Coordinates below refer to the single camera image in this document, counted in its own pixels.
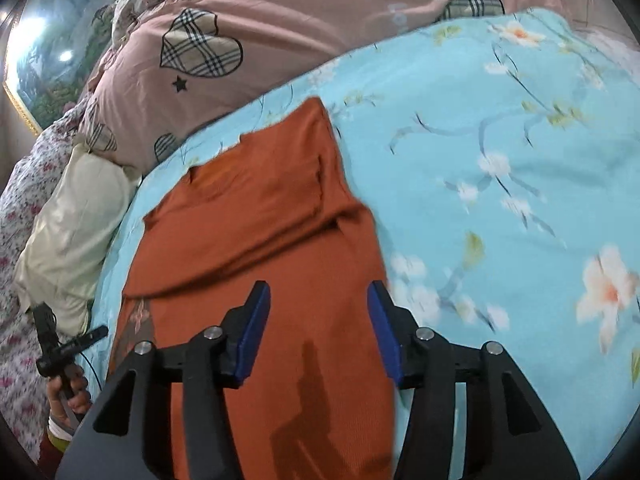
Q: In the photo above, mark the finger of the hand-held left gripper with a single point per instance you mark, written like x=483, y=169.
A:
x=90, y=336

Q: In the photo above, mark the orange knit sweater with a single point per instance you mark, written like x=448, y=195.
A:
x=280, y=240

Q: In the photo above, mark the person's left hand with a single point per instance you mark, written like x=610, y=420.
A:
x=75, y=390

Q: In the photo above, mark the white pink floral sheet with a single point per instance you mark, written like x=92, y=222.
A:
x=20, y=240

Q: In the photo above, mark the pink quilt with plaid hearts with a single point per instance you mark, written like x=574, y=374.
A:
x=280, y=35

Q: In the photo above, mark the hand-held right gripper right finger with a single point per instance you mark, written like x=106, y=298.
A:
x=384, y=330

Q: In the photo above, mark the cream pillow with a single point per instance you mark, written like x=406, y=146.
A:
x=70, y=240

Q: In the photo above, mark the person's left forearm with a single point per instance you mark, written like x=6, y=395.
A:
x=59, y=446

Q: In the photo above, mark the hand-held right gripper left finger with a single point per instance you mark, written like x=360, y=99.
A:
x=254, y=329

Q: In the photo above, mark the framed landscape wall picture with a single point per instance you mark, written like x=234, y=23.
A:
x=55, y=35

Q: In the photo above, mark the light blue floral bedsheet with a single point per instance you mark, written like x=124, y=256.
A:
x=480, y=170

